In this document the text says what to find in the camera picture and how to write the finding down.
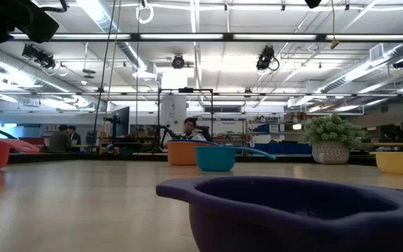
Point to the black background station frame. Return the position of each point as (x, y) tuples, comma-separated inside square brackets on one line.
[(185, 90)]

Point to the orange measuring cup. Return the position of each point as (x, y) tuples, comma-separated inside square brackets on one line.
[(182, 154)]

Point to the black aluminium table frame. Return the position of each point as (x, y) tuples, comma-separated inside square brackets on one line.
[(117, 158)]

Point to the black rig crossbar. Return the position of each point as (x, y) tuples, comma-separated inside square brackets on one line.
[(135, 36)]

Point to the small dark blue measuring cup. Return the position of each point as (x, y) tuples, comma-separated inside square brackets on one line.
[(222, 231)]

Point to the white column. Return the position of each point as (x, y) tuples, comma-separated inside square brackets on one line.
[(173, 112)]

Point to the person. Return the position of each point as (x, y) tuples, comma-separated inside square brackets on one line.
[(74, 134), (59, 140), (189, 124)]

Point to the yellow measuring cup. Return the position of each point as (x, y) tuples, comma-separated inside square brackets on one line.
[(401, 164)]

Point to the teal measuring cup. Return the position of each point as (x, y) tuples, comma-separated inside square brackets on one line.
[(215, 159)]

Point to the black monitor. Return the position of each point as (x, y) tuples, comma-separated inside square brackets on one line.
[(122, 122)]

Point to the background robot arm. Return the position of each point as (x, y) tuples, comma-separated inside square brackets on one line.
[(166, 133), (205, 131)]

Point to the blue storage bin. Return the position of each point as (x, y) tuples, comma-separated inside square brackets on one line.
[(263, 128), (271, 148), (298, 148)]

